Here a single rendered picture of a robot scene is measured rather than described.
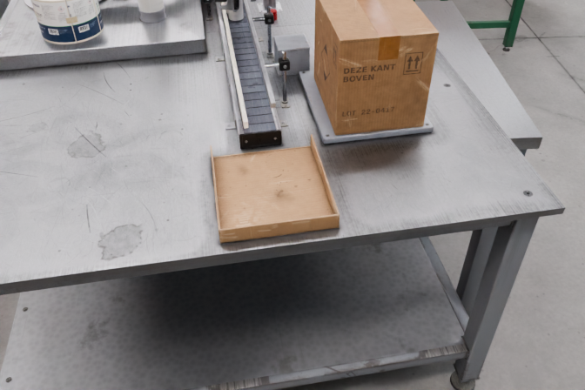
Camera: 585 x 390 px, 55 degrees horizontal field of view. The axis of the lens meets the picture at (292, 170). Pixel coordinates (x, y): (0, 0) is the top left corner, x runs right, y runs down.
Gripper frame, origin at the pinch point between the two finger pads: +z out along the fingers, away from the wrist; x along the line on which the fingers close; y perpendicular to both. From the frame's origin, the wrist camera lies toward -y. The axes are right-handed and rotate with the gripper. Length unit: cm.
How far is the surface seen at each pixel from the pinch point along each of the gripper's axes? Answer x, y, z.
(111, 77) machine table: 22.9, 41.4, -1.0
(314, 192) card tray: 78, -10, -34
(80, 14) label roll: 1.1, 49.4, -4.5
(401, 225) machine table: 90, -26, -40
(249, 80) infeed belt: 36.1, 0.2, -14.5
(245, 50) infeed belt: 19.7, -0.8, -5.1
